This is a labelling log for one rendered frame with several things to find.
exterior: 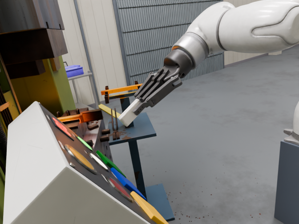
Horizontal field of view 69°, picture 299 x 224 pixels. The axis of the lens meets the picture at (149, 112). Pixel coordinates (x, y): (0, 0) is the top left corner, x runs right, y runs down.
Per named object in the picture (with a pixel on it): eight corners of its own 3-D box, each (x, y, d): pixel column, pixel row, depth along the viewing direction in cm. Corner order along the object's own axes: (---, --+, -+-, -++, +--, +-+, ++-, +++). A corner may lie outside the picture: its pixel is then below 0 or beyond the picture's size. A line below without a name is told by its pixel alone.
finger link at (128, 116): (144, 106, 57) (145, 107, 56) (125, 126, 55) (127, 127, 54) (137, 98, 55) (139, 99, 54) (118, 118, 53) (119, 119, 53)
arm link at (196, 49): (191, 58, 67) (179, 71, 66) (177, 33, 62) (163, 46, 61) (213, 59, 59) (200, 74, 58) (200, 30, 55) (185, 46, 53)
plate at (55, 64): (61, 68, 120) (52, 36, 114) (57, 70, 112) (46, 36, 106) (58, 68, 120) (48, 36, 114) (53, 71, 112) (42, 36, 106)
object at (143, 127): (146, 114, 172) (146, 112, 171) (156, 136, 134) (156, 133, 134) (108, 121, 168) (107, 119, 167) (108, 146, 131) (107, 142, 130)
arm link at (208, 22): (174, 30, 62) (209, 26, 51) (207, -3, 65) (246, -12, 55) (190, 59, 68) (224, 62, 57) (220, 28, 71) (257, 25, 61)
